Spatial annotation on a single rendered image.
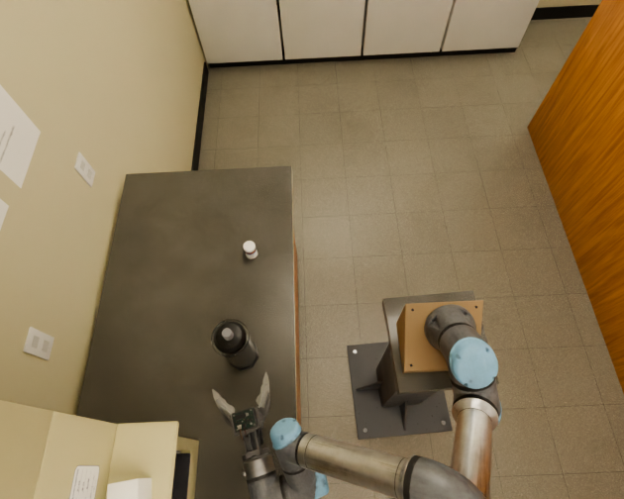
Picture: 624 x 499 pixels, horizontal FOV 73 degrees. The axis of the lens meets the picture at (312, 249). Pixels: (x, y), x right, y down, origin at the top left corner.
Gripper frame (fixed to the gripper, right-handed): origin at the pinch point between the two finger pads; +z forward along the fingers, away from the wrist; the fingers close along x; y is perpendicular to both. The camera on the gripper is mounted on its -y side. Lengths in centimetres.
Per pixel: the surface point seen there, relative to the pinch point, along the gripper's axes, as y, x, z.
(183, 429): -19.5, 22.7, -6.3
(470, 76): -130, -208, 187
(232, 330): 2.9, -1.5, 13.5
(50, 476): 56, 21, -13
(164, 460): 38.4, 10.8, -15.1
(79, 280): -15, 47, 50
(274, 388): -19.8, -7.5, -3.1
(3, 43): 40, 35, 98
